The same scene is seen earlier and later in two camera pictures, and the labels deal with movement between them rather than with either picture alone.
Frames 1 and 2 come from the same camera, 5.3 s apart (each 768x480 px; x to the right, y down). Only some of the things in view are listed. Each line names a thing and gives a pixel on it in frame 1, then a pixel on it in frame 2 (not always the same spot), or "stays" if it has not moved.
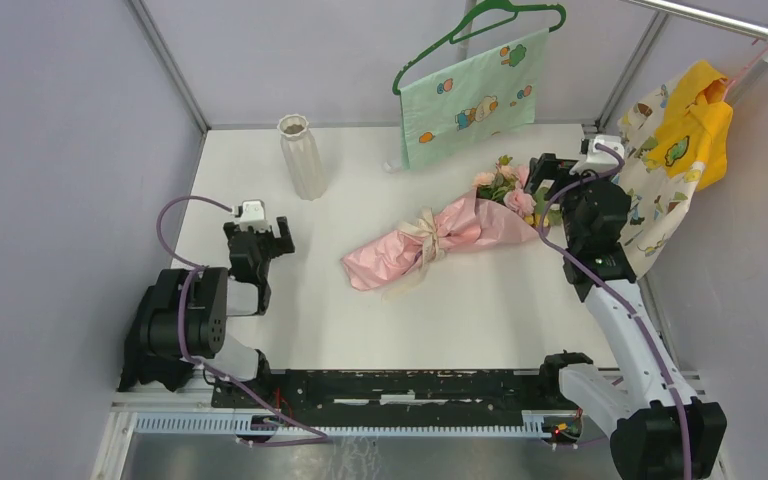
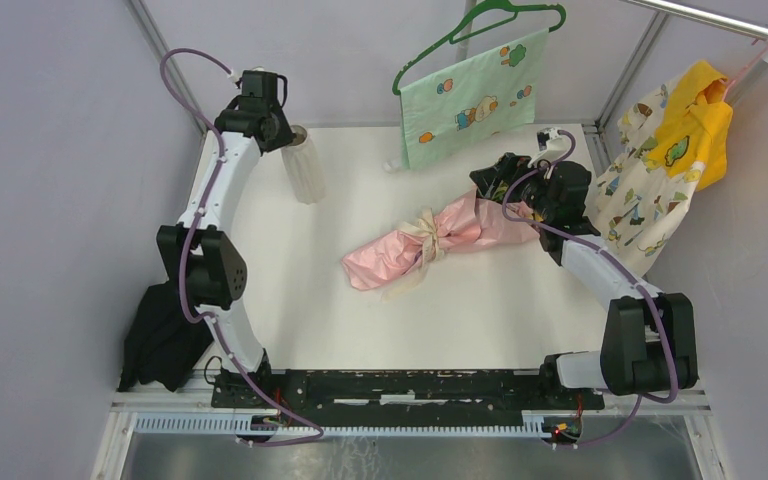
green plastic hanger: [491, 12] stays
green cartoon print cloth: [489, 92] stays
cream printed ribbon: [424, 226] stays
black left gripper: [280, 245] to [276, 109]
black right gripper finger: [534, 174] to [486, 180]
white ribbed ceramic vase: [304, 162] stays
